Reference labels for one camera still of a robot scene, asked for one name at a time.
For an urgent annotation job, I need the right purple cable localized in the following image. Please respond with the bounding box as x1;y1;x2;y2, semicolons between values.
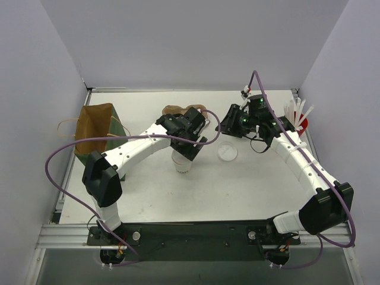
245;70;356;270

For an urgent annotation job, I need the purple cable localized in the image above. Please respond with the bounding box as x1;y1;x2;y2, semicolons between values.
45;109;221;267
245;70;356;270

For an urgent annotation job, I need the brown cardboard cup carrier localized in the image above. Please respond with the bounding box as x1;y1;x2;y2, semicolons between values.
161;104;206;117

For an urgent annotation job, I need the white wrapped straw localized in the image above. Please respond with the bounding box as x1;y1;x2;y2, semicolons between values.
298;105;315;126
284;98;301;126

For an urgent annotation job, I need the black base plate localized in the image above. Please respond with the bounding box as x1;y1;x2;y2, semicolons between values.
87;220;300;263

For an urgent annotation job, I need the white paper coffee cup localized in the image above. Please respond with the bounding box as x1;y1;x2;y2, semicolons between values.
172;150;192;173

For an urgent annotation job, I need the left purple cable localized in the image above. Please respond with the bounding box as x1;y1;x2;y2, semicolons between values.
45;109;221;267

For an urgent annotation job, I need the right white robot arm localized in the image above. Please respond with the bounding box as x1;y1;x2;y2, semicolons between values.
219;94;353;235

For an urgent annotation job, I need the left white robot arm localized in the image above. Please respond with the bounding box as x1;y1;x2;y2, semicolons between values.
82;107;207;245

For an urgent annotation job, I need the red straw holder cup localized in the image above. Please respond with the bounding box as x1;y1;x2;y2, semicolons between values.
295;114;309;137

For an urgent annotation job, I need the aluminium rail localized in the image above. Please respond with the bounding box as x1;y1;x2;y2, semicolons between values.
35;224;351;249

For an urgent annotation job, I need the green paper bag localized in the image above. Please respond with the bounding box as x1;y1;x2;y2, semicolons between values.
67;103;131;165

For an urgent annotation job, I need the clear plastic cup lid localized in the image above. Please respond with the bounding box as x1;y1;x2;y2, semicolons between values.
217;142;238;162

